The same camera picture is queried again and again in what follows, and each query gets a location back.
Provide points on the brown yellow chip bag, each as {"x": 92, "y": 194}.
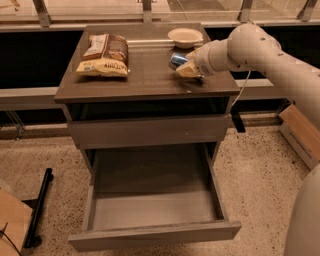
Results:
{"x": 107, "y": 56}

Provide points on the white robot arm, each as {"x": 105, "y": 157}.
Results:
{"x": 249, "y": 47}

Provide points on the brown cardboard box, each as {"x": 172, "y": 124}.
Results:
{"x": 14, "y": 220}
{"x": 301, "y": 135}

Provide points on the white paper bowl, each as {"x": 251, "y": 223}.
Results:
{"x": 185, "y": 38}

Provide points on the metal window railing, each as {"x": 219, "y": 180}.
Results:
{"x": 55, "y": 14}

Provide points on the open grey middle drawer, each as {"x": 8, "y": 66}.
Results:
{"x": 150, "y": 196}

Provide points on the grey drawer cabinet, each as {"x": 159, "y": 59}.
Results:
{"x": 151, "y": 89}

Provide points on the crushed silver blue can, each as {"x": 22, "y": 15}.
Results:
{"x": 177, "y": 60}

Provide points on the black metal stand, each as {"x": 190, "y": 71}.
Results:
{"x": 33, "y": 240}

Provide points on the brown cardboard box left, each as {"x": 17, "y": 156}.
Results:
{"x": 14, "y": 220}

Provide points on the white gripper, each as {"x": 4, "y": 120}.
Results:
{"x": 202, "y": 61}

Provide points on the brown cardboard box right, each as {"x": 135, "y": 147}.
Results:
{"x": 301, "y": 135}

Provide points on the closed grey top drawer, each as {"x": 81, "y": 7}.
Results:
{"x": 148, "y": 131}

